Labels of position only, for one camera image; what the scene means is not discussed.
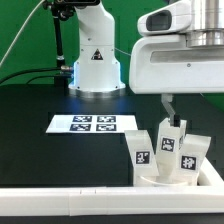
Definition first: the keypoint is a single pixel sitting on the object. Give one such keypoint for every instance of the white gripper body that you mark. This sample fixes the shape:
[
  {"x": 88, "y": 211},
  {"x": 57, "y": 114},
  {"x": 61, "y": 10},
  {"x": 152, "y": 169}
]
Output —
[{"x": 164, "y": 64}]

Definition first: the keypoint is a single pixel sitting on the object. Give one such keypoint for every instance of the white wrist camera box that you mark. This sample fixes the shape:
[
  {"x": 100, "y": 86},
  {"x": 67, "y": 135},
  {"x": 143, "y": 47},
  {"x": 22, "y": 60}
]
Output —
[{"x": 173, "y": 18}]

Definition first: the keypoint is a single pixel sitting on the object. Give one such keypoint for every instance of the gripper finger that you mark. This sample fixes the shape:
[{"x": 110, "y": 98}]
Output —
[{"x": 166, "y": 100}]

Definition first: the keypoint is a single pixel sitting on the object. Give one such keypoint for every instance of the white marker sheet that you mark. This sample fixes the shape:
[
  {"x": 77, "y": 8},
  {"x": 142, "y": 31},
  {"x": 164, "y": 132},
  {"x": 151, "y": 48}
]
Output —
[{"x": 92, "y": 124}]

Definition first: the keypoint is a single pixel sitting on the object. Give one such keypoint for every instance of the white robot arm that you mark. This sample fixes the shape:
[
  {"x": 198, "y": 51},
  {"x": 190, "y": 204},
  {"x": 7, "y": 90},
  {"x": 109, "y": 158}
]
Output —
[{"x": 97, "y": 72}]

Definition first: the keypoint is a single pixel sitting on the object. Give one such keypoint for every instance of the white L-shaped barrier wall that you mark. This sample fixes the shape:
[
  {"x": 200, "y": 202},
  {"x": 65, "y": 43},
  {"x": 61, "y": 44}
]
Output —
[{"x": 206, "y": 197}]

